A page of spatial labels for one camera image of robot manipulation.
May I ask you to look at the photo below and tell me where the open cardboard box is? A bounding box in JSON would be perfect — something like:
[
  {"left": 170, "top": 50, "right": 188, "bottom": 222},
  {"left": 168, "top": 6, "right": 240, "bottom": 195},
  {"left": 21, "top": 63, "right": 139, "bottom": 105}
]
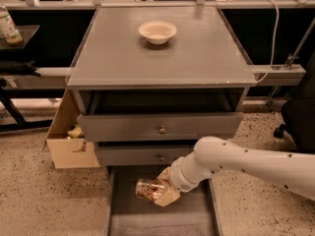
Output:
[{"left": 46, "top": 89, "right": 99, "bottom": 168}]

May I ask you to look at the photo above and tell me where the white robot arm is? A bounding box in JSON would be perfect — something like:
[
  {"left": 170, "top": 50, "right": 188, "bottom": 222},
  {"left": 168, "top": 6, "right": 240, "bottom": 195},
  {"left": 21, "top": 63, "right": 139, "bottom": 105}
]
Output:
[{"left": 155, "top": 137, "right": 315, "bottom": 207}]

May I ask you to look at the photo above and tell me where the grey drawer cabinet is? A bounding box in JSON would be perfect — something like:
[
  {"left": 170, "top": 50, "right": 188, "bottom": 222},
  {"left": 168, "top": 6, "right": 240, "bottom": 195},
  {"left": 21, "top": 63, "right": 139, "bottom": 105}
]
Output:
[{"left": 67, "top": 6, "right": 258, "bottom": 116}]

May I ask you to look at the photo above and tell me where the grey open bottom drawer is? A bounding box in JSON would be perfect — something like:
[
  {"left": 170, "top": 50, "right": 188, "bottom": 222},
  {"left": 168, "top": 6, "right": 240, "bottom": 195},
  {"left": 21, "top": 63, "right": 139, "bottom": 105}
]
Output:
[{"left": 104, "top": 165, "right": 223, "bottom": 236}]

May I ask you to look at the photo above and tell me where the white paper bowl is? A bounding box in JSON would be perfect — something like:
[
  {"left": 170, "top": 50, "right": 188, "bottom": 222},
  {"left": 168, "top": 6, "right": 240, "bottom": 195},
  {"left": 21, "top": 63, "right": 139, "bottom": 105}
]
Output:
[{"left": 139, "top": 21, "right": 177, "bottom": 45}]

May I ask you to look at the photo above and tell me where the grey top drawer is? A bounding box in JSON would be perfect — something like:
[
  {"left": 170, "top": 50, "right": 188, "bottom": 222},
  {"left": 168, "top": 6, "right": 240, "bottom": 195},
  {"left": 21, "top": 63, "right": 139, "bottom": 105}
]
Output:
[{"left": 78, "top": 112, "right": 243, "bottom": 142}]

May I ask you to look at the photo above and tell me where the grey middle drawer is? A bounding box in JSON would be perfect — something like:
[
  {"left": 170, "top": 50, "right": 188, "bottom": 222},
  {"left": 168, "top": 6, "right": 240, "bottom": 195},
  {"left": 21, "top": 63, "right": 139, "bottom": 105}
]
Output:
[{"left": 94, "top": 140, "right": 197, "bottom": 166}]

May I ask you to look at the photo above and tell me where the clear bottle with label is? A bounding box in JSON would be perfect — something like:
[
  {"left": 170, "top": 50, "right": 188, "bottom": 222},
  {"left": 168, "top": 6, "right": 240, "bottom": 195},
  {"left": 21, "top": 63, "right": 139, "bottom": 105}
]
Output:
[{"left": 0, "top": 3, "right": 23, "bottom": 45}]

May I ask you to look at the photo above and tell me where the yellow item in box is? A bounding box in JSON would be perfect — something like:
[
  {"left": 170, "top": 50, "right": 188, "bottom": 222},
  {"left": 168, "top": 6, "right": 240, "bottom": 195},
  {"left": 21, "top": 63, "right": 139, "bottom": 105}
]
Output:
[{"left": 68, "top": 126, "right": 84, "bottom": 139}]

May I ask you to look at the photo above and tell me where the white cable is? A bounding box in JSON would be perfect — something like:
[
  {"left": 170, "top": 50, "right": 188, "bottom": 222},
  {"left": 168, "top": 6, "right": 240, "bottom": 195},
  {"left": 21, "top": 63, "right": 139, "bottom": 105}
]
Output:
[{"left": 256, "top": 0, "right": 281, "bottom": 85}]

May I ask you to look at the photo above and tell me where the black side table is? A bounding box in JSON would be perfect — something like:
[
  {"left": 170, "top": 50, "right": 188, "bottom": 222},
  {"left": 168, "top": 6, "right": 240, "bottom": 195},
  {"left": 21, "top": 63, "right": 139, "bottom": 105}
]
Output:
[{"left": 0, "top": 25, "right": 52, "bottom": 133}]

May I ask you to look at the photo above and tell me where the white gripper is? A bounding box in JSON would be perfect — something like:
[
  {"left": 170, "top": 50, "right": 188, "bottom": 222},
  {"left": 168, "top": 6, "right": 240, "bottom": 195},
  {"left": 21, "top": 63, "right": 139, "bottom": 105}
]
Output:
[{"left": 155, "top": 156, "right": 199, "bottom": 207}]

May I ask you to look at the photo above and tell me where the black office chair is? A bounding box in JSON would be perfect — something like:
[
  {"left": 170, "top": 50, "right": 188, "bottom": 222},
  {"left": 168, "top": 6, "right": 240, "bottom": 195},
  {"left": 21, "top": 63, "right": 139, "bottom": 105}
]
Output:
[{"left": 274, "top": 53, "right": 315, "bottom": 153}]

